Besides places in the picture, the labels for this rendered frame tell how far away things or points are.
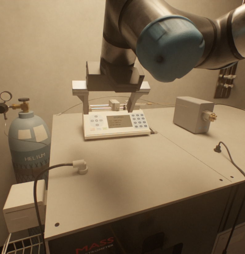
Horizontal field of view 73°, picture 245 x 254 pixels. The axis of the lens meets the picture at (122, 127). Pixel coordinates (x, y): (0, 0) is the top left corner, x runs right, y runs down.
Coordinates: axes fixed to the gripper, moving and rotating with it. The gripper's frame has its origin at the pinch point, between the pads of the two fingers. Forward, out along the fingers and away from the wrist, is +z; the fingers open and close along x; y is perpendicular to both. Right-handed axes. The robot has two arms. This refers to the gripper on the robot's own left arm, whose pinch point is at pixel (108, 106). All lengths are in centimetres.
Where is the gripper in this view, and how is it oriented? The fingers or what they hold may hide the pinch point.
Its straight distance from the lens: 49.0
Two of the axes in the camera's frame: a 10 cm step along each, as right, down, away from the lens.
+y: -2.0, -8.3, 5.2
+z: -1.9, 5.5, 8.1
